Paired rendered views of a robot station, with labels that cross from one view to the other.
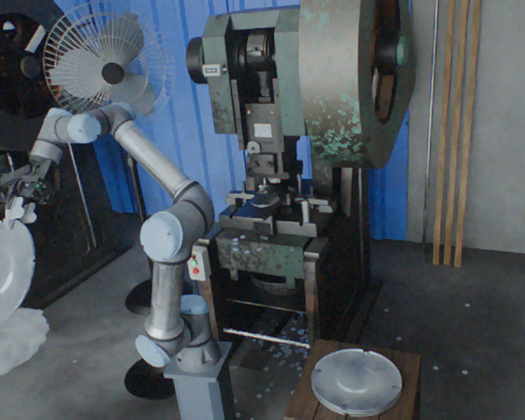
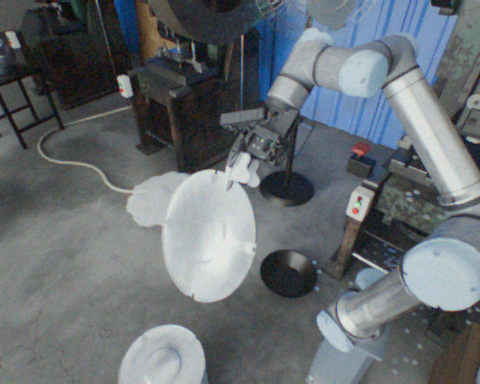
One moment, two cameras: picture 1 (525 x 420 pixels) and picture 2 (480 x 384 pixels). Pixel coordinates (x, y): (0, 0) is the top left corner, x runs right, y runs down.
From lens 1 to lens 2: 96 cm
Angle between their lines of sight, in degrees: 22
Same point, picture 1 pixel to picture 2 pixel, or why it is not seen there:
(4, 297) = (208, 272)
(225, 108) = (469, 47)
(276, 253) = not seen: hidden behind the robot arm
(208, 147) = not seen: hidden behind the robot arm
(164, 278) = (404, 304)
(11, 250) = (224, 217)
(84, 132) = (367, 84)
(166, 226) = (474, 277)
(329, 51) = not seen: outside the picture
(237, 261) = (399, 211)
